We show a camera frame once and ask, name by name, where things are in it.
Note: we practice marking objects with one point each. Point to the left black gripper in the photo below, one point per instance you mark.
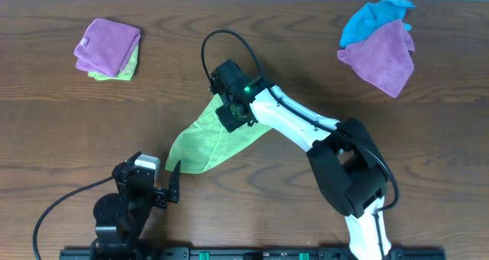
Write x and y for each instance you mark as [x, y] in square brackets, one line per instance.
[153, 191]

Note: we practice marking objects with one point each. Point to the folded green cloth under purple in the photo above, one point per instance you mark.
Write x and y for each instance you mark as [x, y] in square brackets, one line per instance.
[124, 75]

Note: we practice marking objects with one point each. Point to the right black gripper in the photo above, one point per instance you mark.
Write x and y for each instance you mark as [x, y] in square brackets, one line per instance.
[221, 113]

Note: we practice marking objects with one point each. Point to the green microfiber cloth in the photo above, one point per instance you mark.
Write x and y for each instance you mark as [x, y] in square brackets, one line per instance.
[206, 143]

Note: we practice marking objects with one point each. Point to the crumpled blue cloth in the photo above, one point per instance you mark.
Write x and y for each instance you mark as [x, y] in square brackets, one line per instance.
[372, 16]

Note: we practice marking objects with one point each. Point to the crumpled purple cloth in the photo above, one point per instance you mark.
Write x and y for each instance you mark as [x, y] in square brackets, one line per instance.
[383, 59]

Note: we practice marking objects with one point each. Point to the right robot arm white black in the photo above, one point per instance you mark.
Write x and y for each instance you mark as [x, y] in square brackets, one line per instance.
[347, 166]

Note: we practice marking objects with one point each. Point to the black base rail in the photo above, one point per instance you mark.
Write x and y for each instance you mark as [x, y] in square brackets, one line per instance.
[327, 253]

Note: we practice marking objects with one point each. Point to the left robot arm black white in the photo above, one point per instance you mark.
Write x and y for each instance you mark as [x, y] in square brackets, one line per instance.
[121, 217]

